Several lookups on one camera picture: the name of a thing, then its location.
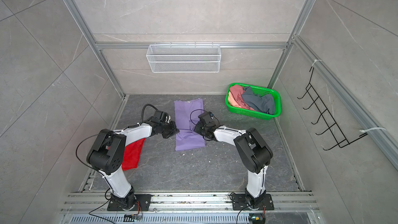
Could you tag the aluminium mounting rail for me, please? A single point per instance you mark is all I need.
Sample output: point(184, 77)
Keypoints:
point(192, 202)

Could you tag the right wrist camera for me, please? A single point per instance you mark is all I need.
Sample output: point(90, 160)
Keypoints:
point(206, 119)

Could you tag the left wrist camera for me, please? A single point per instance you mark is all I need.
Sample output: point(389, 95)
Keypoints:
point(161, 117)

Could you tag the purple t shirt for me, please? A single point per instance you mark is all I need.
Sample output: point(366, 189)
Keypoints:
point(186, 118)

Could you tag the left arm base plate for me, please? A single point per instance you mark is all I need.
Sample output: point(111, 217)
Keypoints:
point(143, 202)

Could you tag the dark grey t shirt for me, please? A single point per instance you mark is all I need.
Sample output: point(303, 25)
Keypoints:
point(263, 104)

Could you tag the white wire mesh shelf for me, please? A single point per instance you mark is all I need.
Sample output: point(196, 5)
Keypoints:
point(190, 58)

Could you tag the red folded t shirt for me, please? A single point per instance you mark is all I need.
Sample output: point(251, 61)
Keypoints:
point(132, 154)

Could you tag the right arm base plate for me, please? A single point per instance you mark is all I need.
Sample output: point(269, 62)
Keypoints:
point(247, 202)

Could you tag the pink t shirt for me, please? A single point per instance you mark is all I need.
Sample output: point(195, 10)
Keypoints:
point(235, 98)

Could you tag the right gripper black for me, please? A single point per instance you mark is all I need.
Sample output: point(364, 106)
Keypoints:
point(197, 129)

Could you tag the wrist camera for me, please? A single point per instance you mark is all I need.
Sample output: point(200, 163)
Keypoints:
point(161, 117)
point(206, 119)

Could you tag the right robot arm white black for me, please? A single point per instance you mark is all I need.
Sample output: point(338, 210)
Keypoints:
point(255, 155)

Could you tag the green plastic basket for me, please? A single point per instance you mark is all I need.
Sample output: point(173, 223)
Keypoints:
point(260, 91)

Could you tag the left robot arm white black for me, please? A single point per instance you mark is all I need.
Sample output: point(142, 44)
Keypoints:
point(107, 153)

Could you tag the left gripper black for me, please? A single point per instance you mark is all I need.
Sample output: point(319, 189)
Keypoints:
point(175, 129)

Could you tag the black wire hook rack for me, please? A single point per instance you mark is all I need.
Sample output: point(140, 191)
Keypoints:
point(339, 138)

